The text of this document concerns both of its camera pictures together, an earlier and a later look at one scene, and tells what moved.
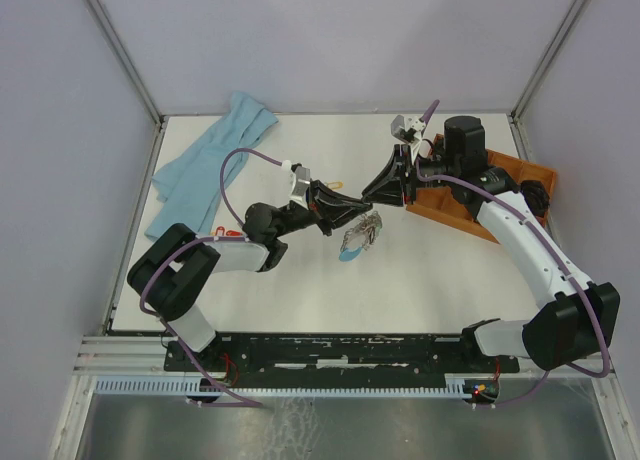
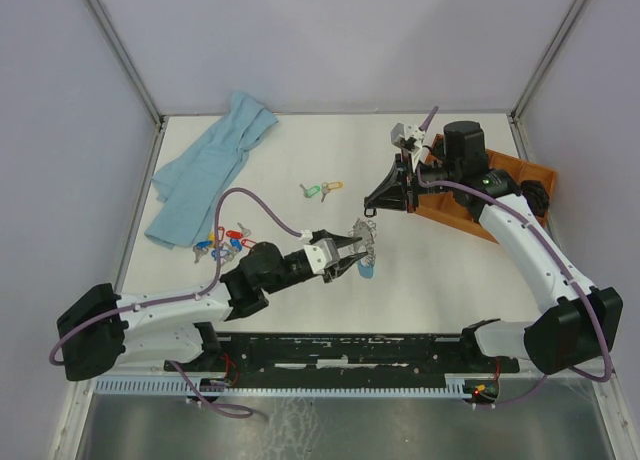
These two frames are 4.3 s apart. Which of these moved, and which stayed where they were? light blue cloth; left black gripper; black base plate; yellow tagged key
Moved: left black gripper
Stayed: black base plate; light blue cloth; yellow tagged key
